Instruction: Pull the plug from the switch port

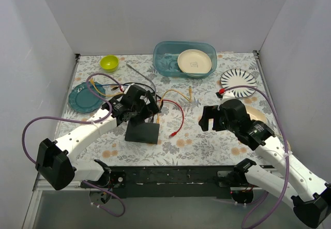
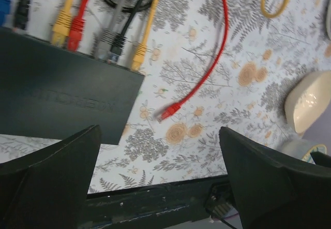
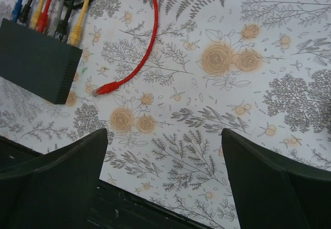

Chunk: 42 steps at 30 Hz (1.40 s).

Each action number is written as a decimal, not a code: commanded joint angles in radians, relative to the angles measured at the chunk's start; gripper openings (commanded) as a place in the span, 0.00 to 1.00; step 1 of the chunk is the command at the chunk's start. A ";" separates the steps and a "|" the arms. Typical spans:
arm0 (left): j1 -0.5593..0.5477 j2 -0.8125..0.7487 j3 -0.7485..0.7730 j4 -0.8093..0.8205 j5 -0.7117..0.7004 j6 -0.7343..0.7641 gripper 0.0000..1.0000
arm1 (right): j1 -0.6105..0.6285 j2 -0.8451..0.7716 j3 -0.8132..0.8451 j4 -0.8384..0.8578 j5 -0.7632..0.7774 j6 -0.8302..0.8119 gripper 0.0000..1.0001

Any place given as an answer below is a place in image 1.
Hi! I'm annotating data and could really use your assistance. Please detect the black network switch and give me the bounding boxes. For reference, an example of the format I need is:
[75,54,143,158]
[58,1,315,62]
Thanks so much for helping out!
[125,122,160,144]

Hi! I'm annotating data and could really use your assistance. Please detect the blue ethernet cable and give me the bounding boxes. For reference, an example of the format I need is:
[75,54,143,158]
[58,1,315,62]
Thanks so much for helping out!
[89,83,122,90]

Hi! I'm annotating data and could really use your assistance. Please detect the grey ethernet cable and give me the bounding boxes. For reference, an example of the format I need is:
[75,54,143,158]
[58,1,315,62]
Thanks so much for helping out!
[126,64,158,95]

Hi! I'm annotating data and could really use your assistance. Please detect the red ethernet cable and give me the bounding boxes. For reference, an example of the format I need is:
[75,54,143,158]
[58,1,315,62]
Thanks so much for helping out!
[161,99,185,139]

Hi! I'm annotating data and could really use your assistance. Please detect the yellow ethernet cable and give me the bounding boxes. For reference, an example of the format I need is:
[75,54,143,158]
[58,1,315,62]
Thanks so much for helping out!
[88,80,125,98]
[159,86,193,111]

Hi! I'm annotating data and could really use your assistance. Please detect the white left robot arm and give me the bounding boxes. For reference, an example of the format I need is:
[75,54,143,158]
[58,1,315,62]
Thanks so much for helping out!
[35,84,160,190]

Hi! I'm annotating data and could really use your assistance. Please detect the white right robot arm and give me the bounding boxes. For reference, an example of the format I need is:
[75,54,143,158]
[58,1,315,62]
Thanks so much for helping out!
[199,99,330,228]

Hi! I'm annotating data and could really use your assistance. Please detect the cream square dish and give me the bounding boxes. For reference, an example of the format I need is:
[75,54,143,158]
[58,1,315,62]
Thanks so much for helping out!
[245,105,267,123]

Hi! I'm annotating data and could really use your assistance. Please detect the blue striped white plate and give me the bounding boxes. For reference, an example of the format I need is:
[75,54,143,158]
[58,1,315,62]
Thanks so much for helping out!
[220,69,257,98]

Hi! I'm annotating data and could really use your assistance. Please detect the lime green bowl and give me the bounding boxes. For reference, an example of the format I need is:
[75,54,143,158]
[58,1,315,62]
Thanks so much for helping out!
[100,55,119,72]

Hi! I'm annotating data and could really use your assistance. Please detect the floral table mat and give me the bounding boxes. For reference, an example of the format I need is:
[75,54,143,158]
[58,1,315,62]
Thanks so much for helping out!
[77,53,278,166]

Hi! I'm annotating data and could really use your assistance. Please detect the teal scalloped plate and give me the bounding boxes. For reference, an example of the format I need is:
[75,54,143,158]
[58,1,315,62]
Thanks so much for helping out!
[68,82,104,114]

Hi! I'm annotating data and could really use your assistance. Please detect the blue transparent plastic container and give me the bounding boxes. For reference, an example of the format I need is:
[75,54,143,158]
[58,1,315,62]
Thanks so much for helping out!
[153,41,217,78]

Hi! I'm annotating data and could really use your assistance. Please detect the cream round plate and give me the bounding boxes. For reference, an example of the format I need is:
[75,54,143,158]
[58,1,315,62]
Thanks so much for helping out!
[177,49,212,74]

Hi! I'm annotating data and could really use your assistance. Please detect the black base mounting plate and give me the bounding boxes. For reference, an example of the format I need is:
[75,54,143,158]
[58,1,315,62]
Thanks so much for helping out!
[80,165,262,199]

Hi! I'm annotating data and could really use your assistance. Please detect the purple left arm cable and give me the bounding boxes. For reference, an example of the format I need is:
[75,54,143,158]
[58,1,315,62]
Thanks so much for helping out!
[22,73,126,218]

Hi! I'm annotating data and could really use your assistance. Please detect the aluminium frame rail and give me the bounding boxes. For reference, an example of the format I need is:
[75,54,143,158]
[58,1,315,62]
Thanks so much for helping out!
[34,179,81,191]

